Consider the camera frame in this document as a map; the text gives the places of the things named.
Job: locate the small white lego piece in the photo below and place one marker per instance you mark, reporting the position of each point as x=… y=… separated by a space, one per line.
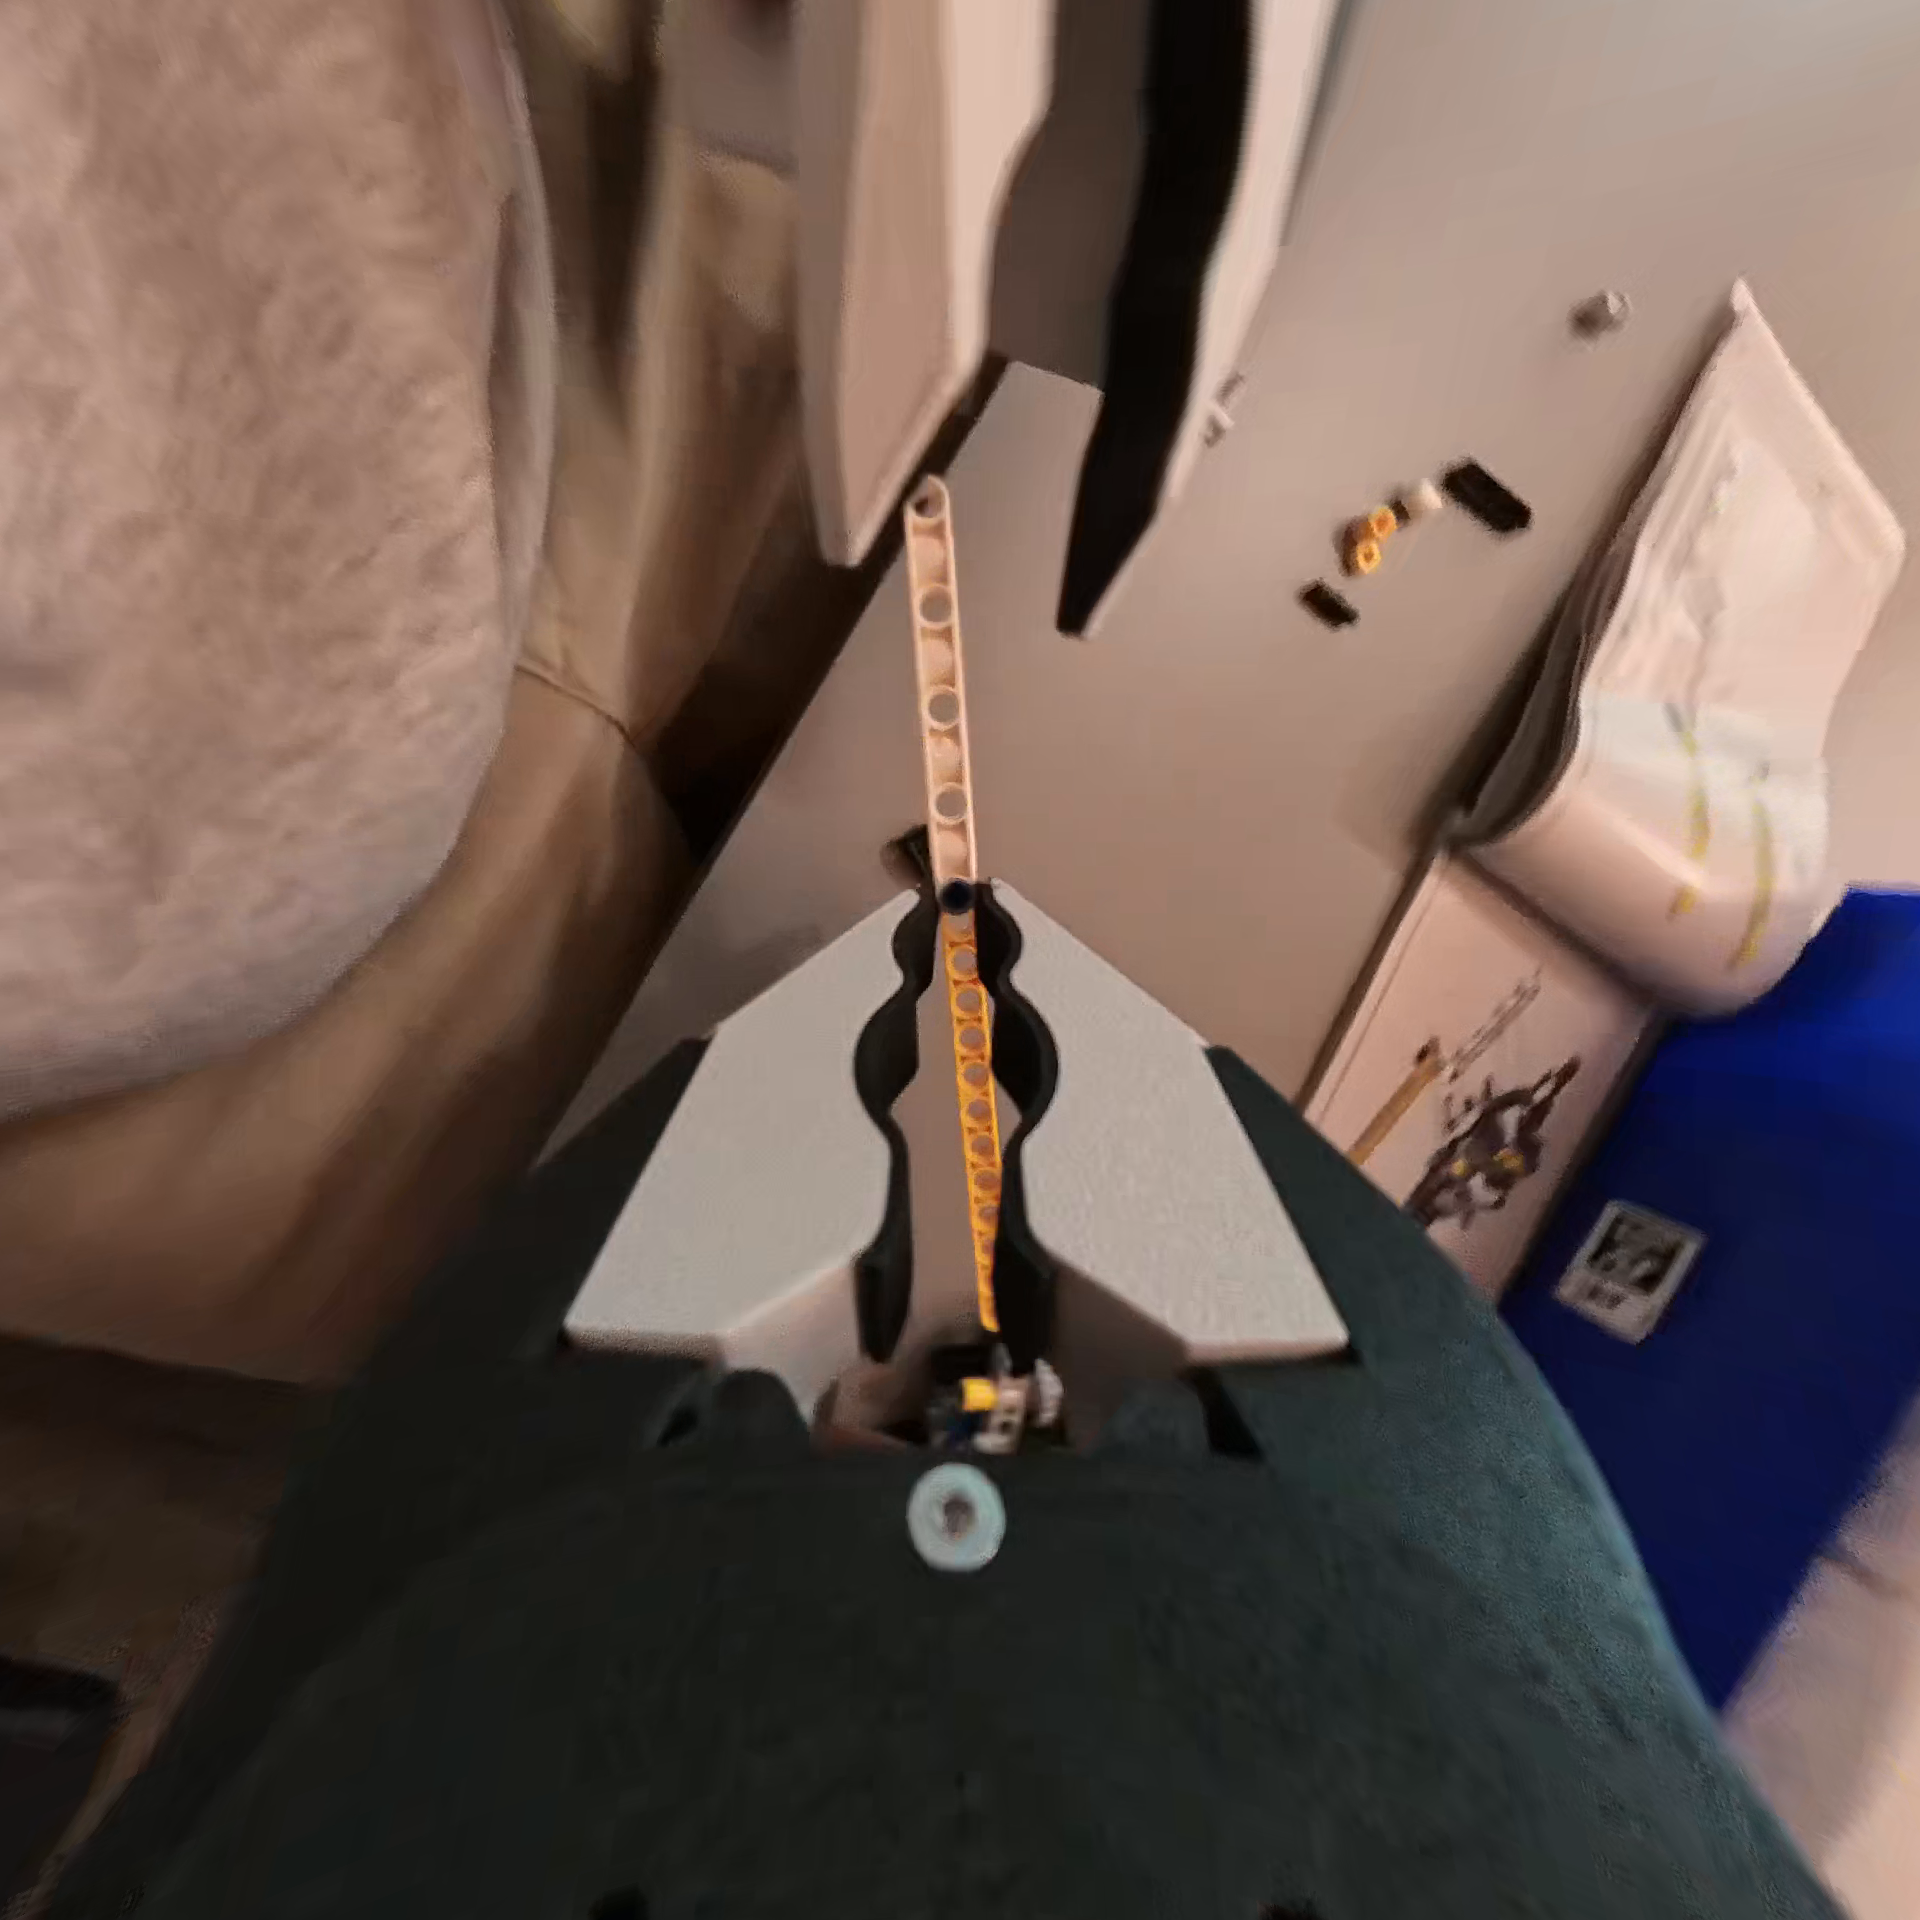
x=1418 y=500

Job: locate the printed instruction sheet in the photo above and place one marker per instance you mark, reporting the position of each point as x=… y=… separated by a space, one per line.
x=1484 y=1051

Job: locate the black lego piece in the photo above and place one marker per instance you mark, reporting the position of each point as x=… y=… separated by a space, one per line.
x=1484 y=495

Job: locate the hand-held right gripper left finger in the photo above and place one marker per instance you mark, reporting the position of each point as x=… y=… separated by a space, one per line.
x=749 y=1201

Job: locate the white tag with black print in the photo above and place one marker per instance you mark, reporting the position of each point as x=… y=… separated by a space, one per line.
x=1628 y=1261

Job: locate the small black lego pin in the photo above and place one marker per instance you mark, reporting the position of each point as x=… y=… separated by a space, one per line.
x=1329 y=604

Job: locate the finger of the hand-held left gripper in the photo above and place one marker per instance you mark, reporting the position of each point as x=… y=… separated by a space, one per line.
x=900 y=255
x=1171 y=226

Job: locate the small yellow lego piece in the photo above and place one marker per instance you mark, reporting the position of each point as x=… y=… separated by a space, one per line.
x=1368 y=541

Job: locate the grey lego pin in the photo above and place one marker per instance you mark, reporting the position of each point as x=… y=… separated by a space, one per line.
x=1601 y=313

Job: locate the folded instruction booklet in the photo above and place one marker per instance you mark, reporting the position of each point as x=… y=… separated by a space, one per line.
x=1709 y=645

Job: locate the white lego beam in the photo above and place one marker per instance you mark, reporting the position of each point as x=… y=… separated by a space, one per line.
x=941 y=676

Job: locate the blue plastic bin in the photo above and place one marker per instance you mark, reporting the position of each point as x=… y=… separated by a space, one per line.
x=1769 y=1276

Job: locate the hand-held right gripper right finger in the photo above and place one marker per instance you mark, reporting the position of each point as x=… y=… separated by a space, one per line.
x=1171 y=1201

